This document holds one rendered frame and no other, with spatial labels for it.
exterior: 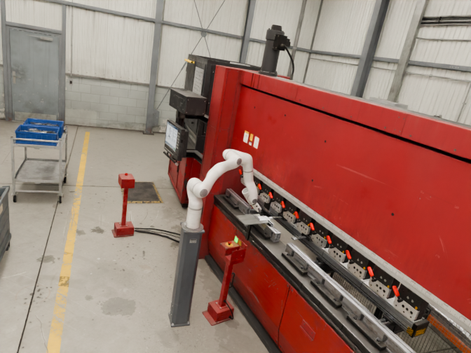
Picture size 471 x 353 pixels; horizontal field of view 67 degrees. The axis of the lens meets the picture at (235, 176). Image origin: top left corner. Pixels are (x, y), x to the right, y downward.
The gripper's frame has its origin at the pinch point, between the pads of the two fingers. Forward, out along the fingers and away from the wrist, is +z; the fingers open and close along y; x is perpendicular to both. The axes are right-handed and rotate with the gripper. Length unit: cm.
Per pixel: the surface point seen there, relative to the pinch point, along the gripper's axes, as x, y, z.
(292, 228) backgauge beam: -16.7, -15.3, 29.6
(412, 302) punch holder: -17, -160, -14
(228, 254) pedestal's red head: 48.1, -10.9, 5.9
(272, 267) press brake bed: 25, -45, 20
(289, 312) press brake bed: 38, -79, 35
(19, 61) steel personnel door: 148, 736, -170
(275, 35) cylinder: -113, 53, -115
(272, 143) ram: -46, 8, -48
